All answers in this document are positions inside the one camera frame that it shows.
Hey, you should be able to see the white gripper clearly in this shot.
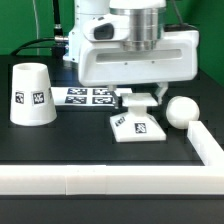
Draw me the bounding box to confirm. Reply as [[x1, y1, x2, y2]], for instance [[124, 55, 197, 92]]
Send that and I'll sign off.
[[78, 30, 199, 109]]

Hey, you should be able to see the white lamp base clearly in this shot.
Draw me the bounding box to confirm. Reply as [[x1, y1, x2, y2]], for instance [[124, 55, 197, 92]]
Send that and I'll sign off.
[[110, 93, 166, 142]]

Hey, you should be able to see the white lamp bulb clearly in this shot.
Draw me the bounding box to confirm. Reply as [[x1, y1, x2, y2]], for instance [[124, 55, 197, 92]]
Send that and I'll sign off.
[[166, 96, 200, 129]]

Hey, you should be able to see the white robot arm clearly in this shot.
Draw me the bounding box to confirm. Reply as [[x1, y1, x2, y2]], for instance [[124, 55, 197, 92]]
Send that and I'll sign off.
[[64, 0, 199, 102]]

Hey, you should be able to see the white lamp shade cone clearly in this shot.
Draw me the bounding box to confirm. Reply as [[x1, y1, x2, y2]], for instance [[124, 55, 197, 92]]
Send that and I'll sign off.
[[10, 63, 57, 126]]

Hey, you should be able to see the white marker sheet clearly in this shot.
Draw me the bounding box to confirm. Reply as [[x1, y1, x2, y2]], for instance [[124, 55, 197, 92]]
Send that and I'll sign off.
[[50, 86, 133, 108]]

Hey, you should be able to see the white L-shaped fence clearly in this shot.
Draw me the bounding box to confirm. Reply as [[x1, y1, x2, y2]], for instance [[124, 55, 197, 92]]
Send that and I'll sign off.
[[0, 121, 224, 195]]

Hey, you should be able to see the black cable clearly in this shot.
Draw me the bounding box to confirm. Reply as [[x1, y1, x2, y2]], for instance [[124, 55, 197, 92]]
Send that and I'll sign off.
[[10, 0, 70, 57]]

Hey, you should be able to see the white thin cable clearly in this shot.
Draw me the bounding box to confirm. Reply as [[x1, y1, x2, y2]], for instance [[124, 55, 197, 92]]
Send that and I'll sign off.
[[32, 0, 41, 56]]

